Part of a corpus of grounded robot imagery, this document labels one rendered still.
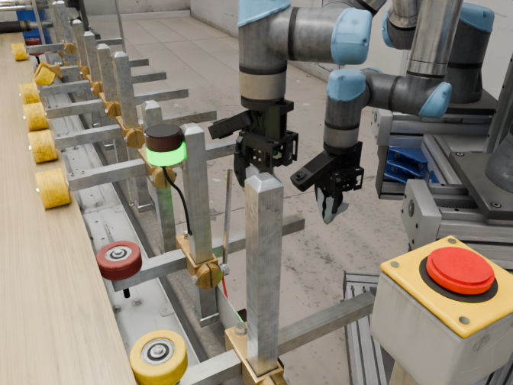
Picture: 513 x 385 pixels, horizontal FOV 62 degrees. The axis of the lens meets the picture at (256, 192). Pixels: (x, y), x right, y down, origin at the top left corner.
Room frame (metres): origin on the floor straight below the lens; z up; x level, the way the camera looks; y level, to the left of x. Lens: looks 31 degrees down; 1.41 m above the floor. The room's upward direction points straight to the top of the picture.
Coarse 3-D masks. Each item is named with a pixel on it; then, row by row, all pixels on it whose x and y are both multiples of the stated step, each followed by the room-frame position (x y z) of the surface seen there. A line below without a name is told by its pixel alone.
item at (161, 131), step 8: (152, 128) 0.65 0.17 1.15; (160, 128) 0.65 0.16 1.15; (168, 128) 0.65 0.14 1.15; (176, 128) 0.65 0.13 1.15; (152, 136) 0.62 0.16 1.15; (160, 136) 0.61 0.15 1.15; (168, 136) 0.62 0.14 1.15; (160, 152) 0.61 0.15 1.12; (184, 160) 0.64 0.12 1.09; (184, 168) 0.64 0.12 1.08; (168, 176) 0.64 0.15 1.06; (184, 200) 0.64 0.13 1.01; (184, 208) 0.64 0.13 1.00
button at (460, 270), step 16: (432, 256) 0.22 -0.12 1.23; (448, 256) 0.22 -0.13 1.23; (464, 256) 0.22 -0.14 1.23; (480, 256) 0.22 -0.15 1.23; (432, 272) 0.21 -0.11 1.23; (448, 272) 0.20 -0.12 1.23; (464, 272) 0.20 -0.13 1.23; (480, 272) 0.20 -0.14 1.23; (448, 288) 0.20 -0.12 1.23; (464, 288) 0.19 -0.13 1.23; (480, 288) 0.19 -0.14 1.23
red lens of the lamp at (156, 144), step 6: (144, 132) 0.63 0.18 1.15; (180, 132) 0.63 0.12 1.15; (144, 138) 0.63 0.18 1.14; (150, 138) 0.61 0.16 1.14; (156, 138) 0.61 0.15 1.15; (162, 138) 0.61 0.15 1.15; (168, 138) 0.61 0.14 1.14; (174, 138) 0.62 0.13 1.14; (180, 138) 0.63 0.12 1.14; (150, 144) 0.61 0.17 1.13; (156, 144) 0.61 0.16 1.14; (162, 144) 0.61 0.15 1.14; (168, 144) 0.61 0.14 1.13; (174, 144) 0.62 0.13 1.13; (180, 144) 0.63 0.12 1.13; (156, 150) 0.61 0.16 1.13; (162, 150) 0.61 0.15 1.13; (168, 150) 0.61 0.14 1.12
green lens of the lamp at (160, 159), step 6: (174, 150) 0.62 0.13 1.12; (180, 150) 0.63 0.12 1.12; (150, 156) 0.62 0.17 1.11; (156, 156) 0.61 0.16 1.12; (162, 156) 0.61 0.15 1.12; (168, 156) 0.61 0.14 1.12; (174, 156) 0.62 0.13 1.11; (180, 156) 0.63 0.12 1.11; (150, 162) 0.62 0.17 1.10; (156, 162) 0.61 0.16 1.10; (162, 162) 0.61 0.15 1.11; (168, 162) 0.61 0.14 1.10; (174, 162) 0.62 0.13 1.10
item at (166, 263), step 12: (288, 216) 0.82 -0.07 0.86; (300, 216) 0.82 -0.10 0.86; (288, 228) 0.79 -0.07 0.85; (300, 228) 0.80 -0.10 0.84; (216, 240) 0.73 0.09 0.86; (240, 240) 0.73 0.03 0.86; (180, 252) 0.69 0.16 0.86; (216, 252) 0.70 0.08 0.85; (228, 252) 0.72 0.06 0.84; (144, 264) 0.65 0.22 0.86; (156, 264) 0.65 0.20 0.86; (168, 264) 0.65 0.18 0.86; (180, 264) 0.67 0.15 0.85; (144, 276) 0.63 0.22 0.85; (156, 276) 0.64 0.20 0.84; (120, 288) 0.61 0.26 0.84
